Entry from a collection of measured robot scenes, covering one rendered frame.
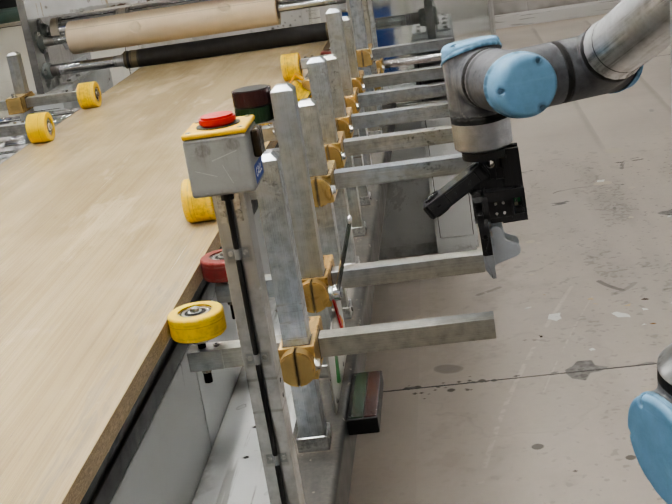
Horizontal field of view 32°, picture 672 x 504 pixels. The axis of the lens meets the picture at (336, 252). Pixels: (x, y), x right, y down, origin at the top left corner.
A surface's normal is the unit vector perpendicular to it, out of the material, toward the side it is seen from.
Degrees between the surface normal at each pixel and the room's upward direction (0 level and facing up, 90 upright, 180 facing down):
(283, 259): 90
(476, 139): 91
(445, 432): 0
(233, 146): 90
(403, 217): 90
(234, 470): 0
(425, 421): 0
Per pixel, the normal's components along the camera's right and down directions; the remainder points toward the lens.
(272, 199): -0.07, 0.31
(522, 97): 0.24, 0.25
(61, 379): -0.15, -0.94
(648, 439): -0.92, 0.31
